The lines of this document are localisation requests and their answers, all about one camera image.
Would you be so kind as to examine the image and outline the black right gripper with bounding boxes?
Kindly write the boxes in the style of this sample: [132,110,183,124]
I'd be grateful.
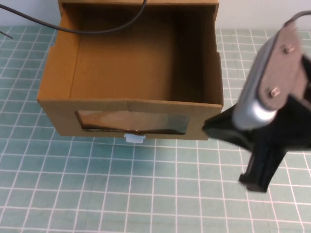
[239,55,311,193]

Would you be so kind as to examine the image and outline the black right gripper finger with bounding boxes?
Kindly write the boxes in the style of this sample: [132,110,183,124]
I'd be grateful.
[203,108,256,147]

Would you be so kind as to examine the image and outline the cardboard drawer with window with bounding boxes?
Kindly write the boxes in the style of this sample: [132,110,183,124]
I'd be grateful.
[36,2,224,142]

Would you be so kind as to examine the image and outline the white plastic drawer handle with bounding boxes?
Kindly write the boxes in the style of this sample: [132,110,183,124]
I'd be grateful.
[123,133,146,144]

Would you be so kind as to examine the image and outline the green grid tablecloth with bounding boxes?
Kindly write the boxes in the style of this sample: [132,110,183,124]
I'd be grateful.
[0,26,311,233]

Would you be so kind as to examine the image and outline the dark grey camera mount plate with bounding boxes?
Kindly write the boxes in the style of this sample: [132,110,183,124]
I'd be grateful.
[258,24,306,114]

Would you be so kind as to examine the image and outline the long black hanging cable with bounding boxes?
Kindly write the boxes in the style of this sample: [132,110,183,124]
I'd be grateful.
[0,0,148,34]

